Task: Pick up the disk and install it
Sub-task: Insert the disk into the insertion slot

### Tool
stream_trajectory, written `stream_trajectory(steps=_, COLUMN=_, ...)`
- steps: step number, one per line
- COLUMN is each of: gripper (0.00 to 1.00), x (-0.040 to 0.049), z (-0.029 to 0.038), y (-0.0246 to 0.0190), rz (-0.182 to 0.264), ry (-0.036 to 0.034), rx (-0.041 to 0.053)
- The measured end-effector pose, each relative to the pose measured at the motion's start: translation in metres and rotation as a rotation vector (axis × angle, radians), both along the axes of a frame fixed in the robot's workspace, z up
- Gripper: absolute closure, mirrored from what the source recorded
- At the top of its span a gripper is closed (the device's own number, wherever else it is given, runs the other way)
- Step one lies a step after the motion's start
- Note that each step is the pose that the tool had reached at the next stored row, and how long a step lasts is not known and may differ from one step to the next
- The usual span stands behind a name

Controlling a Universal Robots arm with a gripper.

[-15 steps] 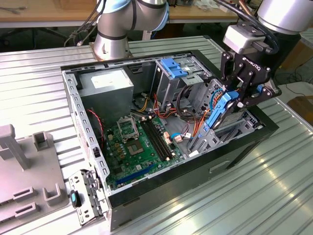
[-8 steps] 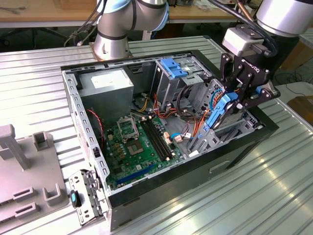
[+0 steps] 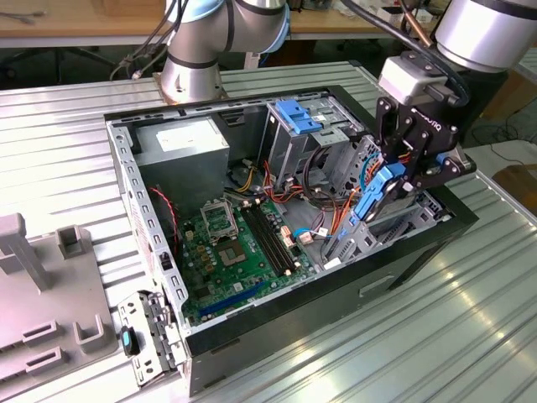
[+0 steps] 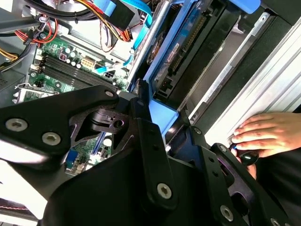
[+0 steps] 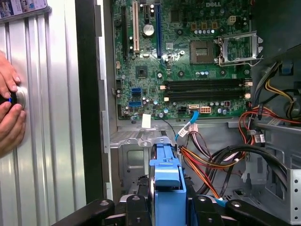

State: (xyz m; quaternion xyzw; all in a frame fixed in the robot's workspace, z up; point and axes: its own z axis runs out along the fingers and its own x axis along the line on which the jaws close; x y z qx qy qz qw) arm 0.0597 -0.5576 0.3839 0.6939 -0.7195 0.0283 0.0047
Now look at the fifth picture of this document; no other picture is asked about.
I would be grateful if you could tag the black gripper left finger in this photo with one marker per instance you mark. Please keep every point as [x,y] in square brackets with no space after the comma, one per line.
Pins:
[138,212]

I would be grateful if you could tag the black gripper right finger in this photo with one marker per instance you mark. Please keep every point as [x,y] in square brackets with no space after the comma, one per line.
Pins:
[209,212]

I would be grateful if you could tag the hard disk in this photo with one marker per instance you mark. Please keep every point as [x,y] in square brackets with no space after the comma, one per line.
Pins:
[169,207]

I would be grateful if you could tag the grey metal disk bay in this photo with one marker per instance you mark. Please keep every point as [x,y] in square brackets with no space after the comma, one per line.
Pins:
[131,160]

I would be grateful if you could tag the person's right hand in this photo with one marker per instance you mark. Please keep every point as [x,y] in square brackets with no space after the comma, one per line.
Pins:
[10,127]

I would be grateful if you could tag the person's left hand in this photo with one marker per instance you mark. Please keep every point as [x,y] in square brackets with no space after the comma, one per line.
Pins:
[5,75]

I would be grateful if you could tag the metal optical drive cage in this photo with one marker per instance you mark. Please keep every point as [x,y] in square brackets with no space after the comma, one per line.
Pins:
[295,193]

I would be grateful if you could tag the white paper label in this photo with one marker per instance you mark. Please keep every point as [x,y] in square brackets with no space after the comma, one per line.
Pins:
[146,121]

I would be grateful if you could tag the black RAM slot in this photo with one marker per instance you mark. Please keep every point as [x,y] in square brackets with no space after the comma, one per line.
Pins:
[207,86]
[207,93]
[207,98]
[207,82]

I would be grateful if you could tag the black PC case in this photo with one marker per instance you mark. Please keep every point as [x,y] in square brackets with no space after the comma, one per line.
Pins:
[89,94]

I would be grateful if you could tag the black square chipset chip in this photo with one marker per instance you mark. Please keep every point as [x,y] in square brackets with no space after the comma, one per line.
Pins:
[141,71]

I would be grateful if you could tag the green motherboard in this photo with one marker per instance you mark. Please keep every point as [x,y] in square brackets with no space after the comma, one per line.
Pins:
[185,70]

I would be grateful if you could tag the CPU socket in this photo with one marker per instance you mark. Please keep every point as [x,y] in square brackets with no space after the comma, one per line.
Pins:
[201,52]

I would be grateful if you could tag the metal socket cover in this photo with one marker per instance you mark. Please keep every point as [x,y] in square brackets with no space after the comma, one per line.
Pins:
[237,35]

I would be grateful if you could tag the black expansion slot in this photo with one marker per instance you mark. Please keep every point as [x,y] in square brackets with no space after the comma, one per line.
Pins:
[124,33]

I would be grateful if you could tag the silver coin battery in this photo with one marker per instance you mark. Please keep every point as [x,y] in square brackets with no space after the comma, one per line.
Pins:
[148,30]

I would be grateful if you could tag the blue expansion slot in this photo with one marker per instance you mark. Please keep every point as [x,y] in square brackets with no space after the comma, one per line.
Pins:
[158,30]

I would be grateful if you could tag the white expansion slot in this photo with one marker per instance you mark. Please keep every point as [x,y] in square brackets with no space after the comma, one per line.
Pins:
[135,28]

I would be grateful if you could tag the grey power supply unit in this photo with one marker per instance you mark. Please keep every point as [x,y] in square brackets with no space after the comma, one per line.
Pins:
[277,21]

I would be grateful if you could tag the printed colour sheet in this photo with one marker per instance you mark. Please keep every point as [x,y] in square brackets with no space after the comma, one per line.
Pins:
[23,7]

